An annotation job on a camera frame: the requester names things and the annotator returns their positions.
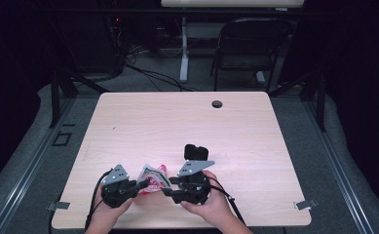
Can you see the aluminium floor rail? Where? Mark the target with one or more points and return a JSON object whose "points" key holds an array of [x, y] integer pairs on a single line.
{"points": [[31, 169], [339, 172]]}

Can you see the dark equipment cabinet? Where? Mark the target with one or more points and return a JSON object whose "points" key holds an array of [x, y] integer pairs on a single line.
{"points": [[93, 45]]}

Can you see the grey metal table bracket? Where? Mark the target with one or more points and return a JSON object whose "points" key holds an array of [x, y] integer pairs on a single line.
{"points": [[305, 204], [58, 205]]}

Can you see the person's left hand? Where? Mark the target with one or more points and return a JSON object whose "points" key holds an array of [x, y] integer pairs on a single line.
{"points": [[106, 213]]}

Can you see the white desk leg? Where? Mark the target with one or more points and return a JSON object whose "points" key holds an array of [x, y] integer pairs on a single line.
{"points": [[184, 58]]}

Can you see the black folding chair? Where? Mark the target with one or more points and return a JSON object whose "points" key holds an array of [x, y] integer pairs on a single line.
{"points": [[252, 35]]}

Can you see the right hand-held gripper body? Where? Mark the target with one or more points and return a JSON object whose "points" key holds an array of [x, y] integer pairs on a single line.
{"points": [[193, 188]]}

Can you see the person's right hand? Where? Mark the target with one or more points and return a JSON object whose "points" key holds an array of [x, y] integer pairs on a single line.
{"points": [[216, 208]]}

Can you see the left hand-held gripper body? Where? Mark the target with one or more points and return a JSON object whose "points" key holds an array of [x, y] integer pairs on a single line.
{"points": [[117, 190]]}

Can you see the red and white plastic bag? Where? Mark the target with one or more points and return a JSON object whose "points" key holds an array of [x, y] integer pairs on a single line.
{"points": [[154, 182]]}

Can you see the black metal stand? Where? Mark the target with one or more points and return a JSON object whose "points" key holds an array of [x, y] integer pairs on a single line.
{"points": [[54, 97], [321, 104]]}

